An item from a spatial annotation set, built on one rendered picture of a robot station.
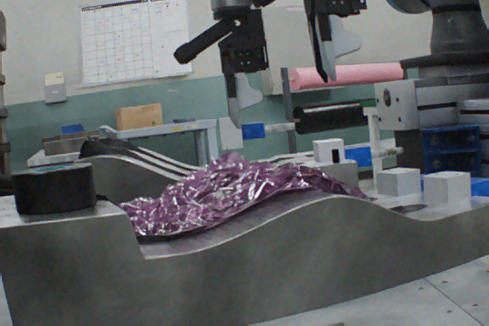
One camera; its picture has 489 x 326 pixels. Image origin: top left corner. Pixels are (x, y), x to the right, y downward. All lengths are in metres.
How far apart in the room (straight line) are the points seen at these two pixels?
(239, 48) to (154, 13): 6.20
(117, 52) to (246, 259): 6.82
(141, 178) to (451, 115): 0.62
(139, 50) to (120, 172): 6.45
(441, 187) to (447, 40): 0.64
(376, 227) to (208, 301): 0.16
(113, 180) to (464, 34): 0.73
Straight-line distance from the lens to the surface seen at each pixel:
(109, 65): 7.33
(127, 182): 0.93
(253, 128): 1.26
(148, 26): 7.41
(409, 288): 0.63
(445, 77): 1.31
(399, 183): 0.82
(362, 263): 0.61
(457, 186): 0.74
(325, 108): 6.53
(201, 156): 7.22
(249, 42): 1.25
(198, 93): 7.43
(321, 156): 0.98
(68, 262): 0.54
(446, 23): 1.35
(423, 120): 1.27
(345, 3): 0.99
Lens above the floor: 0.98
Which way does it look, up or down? 3 degrees down
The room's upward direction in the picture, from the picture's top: 6 degrees counter-clockwise
